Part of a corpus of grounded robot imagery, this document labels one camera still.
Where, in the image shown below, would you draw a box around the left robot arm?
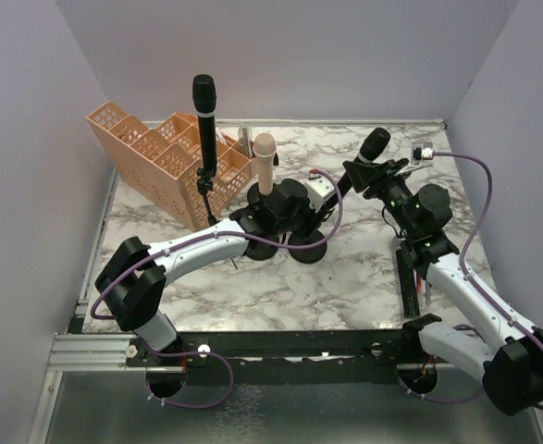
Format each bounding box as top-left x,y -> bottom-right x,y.
95,170 -> 344,352

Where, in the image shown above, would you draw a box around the clear ruler in organizer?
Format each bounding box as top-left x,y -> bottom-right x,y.
237,126 -> 253,158

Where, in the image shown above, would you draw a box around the black slim microphone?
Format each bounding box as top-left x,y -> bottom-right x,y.
337,127 -> 390,197

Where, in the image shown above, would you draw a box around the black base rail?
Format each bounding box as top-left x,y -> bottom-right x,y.
123,329 -> 427,386

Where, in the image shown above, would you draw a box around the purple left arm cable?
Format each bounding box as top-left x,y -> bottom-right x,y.
89,169 -> 344,323

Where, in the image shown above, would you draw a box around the peach plastic desk organizer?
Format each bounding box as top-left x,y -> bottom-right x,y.
85,101 -> 258,232

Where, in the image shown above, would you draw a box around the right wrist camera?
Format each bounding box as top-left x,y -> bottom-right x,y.
410,142 -> 434,167

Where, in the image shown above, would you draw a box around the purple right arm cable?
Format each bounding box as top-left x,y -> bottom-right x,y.
430,151 -> 543,411

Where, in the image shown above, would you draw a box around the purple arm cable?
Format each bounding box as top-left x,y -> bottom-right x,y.
430,151 -> 543,411
89,169 -> 344,323

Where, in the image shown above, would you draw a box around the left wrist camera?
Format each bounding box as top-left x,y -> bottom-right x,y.
303,170 -> 335,212

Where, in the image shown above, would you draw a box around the pens in white packet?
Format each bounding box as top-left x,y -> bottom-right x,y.
415,273 -> 432,307

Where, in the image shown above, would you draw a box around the beige microphone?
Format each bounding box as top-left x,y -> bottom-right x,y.
253,133 -> 277,195

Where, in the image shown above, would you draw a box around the black round-base stand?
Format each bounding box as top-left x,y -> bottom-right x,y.
245,183 -> 279,261
288,209 -> 327,265

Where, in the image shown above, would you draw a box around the black tripod mic stand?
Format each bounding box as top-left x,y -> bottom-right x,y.
195,166 -> 240,269

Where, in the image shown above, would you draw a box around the black microphone silver ring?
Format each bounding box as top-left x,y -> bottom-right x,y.
191,73 -> 219,175

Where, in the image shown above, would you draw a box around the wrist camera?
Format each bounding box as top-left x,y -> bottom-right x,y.
303,170 -> 335,212
410,142 -> 434,167

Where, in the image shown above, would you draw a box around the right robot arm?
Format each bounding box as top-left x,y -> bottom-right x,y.
343,159 -> 543,415

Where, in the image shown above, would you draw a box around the markers in organizer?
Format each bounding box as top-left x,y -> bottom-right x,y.
216,129 -> 228,146

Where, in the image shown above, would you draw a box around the black microphone silver grille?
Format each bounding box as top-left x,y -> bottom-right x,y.
395,249 -> 420,318

